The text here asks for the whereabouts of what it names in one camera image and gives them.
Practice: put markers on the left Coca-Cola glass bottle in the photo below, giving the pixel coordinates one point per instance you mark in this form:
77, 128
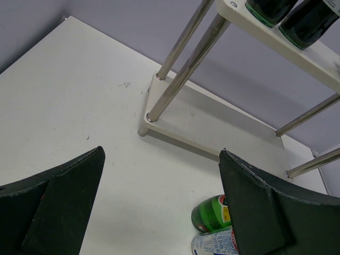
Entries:
270, 12

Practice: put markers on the right Coca-Cola glass bottle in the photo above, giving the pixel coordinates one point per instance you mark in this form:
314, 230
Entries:
307, 22

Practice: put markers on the white two-tier shelf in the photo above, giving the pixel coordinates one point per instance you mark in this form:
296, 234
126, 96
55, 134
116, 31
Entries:
185, 112

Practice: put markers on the left Red Bull can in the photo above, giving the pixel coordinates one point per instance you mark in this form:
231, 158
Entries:
215, 243

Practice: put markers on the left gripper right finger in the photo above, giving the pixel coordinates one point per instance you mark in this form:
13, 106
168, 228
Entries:
270, 215

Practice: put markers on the rear green glass bottle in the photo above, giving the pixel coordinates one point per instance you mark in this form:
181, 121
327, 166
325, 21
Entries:
211, 214

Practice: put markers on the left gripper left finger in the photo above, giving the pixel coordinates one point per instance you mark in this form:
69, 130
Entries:
48, 213

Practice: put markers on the coca-cola glass bottle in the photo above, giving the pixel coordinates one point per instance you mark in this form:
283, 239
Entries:
307, 22
270, 12

